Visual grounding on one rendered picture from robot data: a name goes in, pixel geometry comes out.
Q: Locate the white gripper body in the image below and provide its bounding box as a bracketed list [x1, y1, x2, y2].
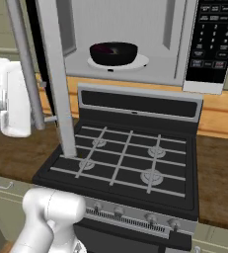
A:
[0, 57, 33, 138]

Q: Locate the grey microwave door handle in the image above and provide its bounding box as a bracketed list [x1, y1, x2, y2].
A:
[6, 0, 58, 131]

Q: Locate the silver microwave door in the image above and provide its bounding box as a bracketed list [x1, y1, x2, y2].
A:
[25, 0, 79, 159]

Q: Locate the silver drawer handle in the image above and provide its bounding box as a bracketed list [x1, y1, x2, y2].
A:
[0, 177, 15, 191]

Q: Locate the microwave start button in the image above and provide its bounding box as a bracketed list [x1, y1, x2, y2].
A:
[190, 58, 205, 69]

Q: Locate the white microwave turntable plate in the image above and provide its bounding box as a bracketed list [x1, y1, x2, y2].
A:
[86, 53, 150, 72]

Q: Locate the black oven door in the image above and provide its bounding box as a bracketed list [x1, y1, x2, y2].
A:
[73, 222, 192, 253]

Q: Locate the silver microwave oven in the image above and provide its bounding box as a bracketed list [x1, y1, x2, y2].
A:
[25, 0, 228, 96]

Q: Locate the black and silver stove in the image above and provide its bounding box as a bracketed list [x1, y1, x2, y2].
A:
[32, 82, 204, 253]

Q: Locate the olive green drawer front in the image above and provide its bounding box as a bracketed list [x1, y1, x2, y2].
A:
[190, 221, 228, 253]
[0, 172, 38, 245]

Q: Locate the black bowl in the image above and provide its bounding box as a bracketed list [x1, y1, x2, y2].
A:
[89, 42, 139, 67]

